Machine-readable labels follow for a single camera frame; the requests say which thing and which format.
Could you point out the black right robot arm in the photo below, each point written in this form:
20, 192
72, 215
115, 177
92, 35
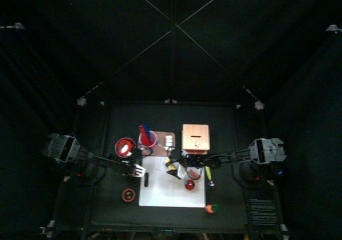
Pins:
267, 150

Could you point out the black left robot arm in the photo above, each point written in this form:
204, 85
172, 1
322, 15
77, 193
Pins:
67, 149

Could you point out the small black stick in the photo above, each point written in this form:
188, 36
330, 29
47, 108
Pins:
145, 180

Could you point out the light green toy stick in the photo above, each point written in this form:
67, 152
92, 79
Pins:
208, 175

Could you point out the beige flat tray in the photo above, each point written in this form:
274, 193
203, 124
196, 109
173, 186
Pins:
160, 152

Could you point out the wooden box red front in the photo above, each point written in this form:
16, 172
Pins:
195, 137

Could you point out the white cutting board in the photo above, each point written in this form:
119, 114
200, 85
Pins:
168, 194

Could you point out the white segmented block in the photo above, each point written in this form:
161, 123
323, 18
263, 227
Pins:
168, 141

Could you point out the blue toy utensil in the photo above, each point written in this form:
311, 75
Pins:
148, 130

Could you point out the orange green red toy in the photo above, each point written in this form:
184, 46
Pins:
210, 208

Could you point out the black sheet white text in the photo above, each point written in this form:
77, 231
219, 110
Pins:
262, 212

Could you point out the silver frame bracket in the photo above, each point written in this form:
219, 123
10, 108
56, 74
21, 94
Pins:
258, 105
169, 101
81, 101
332, 28
17, 26

